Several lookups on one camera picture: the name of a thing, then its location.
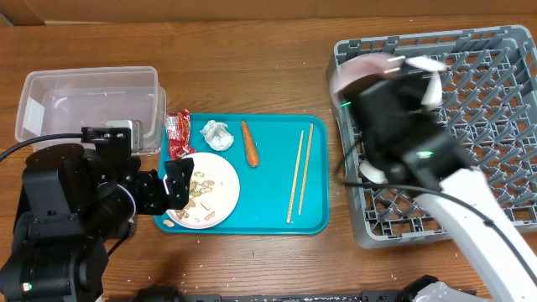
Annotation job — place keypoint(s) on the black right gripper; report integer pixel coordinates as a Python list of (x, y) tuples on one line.
[(431, 121)]

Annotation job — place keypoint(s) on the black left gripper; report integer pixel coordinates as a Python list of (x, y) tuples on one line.
[(177, 187)]

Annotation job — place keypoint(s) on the white bowl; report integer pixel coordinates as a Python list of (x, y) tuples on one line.
[(433, 94)]

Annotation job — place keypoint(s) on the wooden chopstick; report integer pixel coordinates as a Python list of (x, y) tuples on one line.
[(307, 160), (295, 177)]

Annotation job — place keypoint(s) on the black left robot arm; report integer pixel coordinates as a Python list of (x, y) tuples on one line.
[(72, 200)]

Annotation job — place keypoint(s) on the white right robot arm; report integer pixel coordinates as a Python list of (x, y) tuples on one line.
[(457, 196)]

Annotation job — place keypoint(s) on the grey dishwasher rack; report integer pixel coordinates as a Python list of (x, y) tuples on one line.
[(488, 105)]

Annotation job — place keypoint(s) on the large white plate with peanuts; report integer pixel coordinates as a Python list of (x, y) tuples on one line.
[(214, 193)]

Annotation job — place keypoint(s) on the peanut on tray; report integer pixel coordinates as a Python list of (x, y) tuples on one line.
[(168, 223)]

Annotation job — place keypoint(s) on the white paper cup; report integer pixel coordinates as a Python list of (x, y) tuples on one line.
[(371, 173)]

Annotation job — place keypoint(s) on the red snack wrapper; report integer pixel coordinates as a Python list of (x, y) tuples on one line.
[(178, 130)]

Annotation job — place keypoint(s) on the crumpled white tissue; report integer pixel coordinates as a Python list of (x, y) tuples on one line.
[(216, 135)]

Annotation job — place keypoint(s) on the orange carrot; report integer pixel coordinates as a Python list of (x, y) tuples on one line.
[(250, 147)]

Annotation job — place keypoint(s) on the teal plastic tray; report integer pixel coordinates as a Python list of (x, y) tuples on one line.
[(265, 191)]

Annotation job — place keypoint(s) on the clear plastic bin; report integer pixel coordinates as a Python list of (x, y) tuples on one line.
[(64, 101)]

